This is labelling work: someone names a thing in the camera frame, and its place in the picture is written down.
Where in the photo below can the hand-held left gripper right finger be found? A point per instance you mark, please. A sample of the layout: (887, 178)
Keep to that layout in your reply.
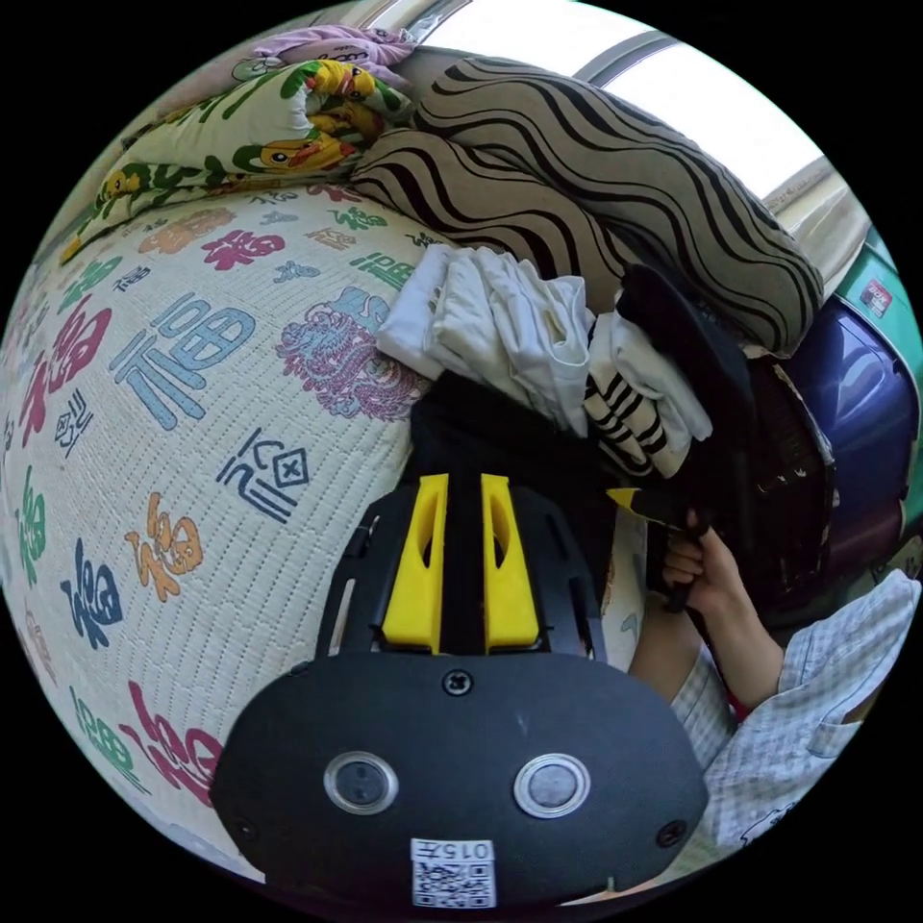
(512, 584)

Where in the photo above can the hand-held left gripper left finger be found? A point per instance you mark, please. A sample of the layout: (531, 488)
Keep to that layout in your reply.
(407, 577)

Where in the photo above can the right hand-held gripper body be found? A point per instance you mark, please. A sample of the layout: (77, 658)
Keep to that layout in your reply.
(692, 490)

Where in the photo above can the black pants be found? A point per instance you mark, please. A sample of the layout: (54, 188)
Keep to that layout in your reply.
(505, 433)

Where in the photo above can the person's right forearm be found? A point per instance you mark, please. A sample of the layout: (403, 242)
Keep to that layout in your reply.
(728, 642)

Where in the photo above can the person's right hand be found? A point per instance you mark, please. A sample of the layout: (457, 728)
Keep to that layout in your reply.
(703, 570)

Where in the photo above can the black basket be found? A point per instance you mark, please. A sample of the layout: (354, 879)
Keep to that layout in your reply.
(789, 490)

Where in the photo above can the dark blue suitcase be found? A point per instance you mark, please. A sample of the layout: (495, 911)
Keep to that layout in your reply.
(851, 404)

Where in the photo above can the pile of clothes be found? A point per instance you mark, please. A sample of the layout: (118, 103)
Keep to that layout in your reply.
(505, 317)

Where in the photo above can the person's body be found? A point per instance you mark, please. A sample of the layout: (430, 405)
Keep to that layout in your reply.
(815, 721)

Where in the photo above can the small wavy striped beige pillow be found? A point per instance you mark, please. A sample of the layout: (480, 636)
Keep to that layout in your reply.
(490, 195)

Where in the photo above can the large wavy striped beige pillow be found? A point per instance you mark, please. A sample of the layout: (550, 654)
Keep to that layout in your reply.
(613, 159)

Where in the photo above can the window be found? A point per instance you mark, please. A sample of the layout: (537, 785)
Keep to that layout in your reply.
(692, 79)

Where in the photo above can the duck print quilt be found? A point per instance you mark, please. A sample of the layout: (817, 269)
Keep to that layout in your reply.
(238, 137)

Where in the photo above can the purple garment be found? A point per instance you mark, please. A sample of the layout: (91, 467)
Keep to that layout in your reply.
(339, 47)

